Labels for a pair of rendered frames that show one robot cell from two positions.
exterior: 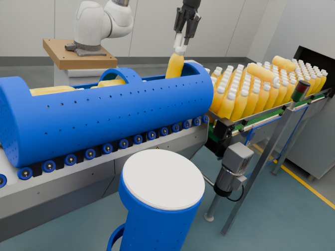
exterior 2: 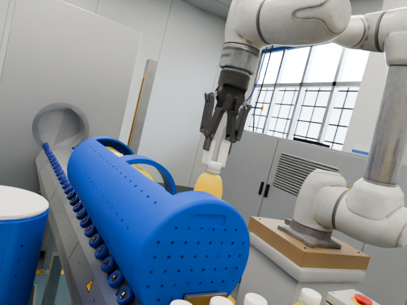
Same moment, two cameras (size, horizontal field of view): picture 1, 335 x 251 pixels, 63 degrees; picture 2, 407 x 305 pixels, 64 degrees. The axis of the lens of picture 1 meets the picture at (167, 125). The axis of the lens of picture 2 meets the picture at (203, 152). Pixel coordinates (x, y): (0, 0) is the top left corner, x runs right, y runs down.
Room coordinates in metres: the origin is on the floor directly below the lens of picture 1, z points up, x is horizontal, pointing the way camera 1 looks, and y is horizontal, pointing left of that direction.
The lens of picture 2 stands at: (1.47, -0.74, 1.38)
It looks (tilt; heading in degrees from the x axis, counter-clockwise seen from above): 5 degrees down; 107
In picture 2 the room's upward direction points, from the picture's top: 14 degrees clockwise
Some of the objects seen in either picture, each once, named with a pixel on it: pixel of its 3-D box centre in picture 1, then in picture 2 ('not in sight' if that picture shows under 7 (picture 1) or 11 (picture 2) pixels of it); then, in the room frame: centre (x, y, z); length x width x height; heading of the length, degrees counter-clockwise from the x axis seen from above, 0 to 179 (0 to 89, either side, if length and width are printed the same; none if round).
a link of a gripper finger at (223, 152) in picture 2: (177, 41); (223, 154); (1.28, 0.06, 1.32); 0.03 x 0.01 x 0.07; 139
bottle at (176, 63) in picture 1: (174, 70); (204, 206); (1.27, 0.04, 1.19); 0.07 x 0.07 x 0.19
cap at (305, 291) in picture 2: not in sight; (309, 299); (1.55, -0.06, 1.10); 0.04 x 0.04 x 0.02
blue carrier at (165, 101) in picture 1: (121, 102); (133, 198); (0.98, 0.21, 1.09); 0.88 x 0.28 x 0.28; 140
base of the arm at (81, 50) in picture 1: (83, 46); (306, 229); (1.55, 0.60, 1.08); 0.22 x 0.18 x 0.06; 137
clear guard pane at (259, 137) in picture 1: (268, 145); not in sight; (1.66, -0.72, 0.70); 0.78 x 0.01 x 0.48; 140
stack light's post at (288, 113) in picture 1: (251, 181); not in sight; (1.41, -0.63, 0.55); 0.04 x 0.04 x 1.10; 50
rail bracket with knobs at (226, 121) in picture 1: (222, 128); not in sight; (1.25, -0.29, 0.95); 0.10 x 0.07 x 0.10; 50
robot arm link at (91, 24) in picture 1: (90, 22); (322, 198); (1.57, 0.59, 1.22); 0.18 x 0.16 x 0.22; 148
